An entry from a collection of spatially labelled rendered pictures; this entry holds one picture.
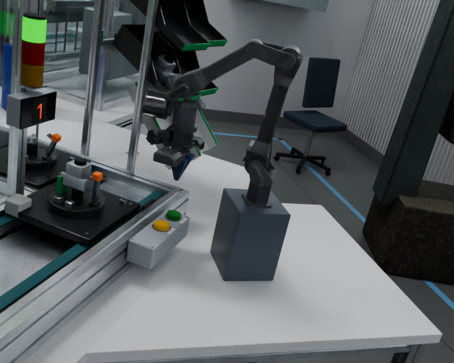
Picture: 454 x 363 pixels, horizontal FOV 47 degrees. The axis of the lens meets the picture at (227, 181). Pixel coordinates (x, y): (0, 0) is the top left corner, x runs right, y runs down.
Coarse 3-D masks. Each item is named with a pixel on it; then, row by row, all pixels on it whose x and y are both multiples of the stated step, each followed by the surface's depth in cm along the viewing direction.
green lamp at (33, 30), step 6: (24, 18) 114; (24, 24) 114; (30, 24) 114; (36, 24) 114; (42, 24) 115; (24, 30) 115; (30, 30) 114; (36, 30) 114; (42, 30) 115; (24, 36) 115; (30, 36) 115; (36, 36) 115; (42, 36) 116; (36, 42) 116; (42, 42) 117
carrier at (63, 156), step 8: (32, 136) 149; (32, 144) 150; (40, 144) 165; (32, 152) 150; (40, 152) 154; (56, 152) 161; (64, 152) 163; (32, 160) 148; (40, 160) 149; (48, 160) 150; (56, 160) 153; (64, 160) 157; (32, 168) 147; (40, 168) 148; (48, 168) 150; (56, 168) 151; (64, 168) 152; (32, 176) 143; (40, 176) 144; (48, 176) 145; (56, 176) 146; (32, 184) 140; (40, 184) 140; (48, 184) 143
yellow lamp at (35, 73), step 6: (24, 66) 117; (30, 66) 117; (36, 66) 118; (42, 66) 119; (24, 72) 118; (30, 72) 118; (36, 72) 118; (42, 72) 120; (24, 78) 118; (30, 78) 118; (36, 78) 119; (42, 78) 120; (24, 84) 119; (30, 84) 119; (36, 84) 119; (42, 84) 121
